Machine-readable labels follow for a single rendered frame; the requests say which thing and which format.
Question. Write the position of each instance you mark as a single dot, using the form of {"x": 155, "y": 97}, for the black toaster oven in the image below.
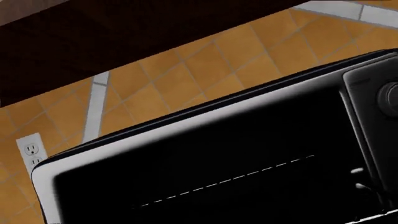
{"x": 217, "y": 144}

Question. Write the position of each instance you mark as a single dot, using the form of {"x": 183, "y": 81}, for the black round oven knob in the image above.
{"x": 389, "y": 96}

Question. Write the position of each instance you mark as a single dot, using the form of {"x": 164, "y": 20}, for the dark wood wall cabinet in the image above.
{"x": 93, "y": 42}

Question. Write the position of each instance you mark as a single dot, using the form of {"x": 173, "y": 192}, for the white wall power outlet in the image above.
{"x": 31, "y": 149}

